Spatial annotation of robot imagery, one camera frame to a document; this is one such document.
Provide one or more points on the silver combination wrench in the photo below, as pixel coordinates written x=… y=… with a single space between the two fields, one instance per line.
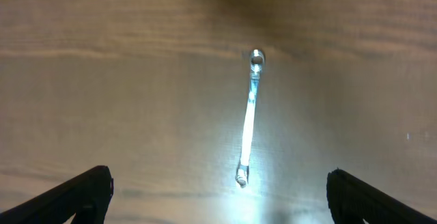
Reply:
x=257 y=62

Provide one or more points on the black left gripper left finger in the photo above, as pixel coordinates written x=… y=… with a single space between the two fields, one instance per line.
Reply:
x=83 y=199

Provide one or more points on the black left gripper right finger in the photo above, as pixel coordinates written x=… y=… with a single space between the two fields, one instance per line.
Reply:
x=353 y=201

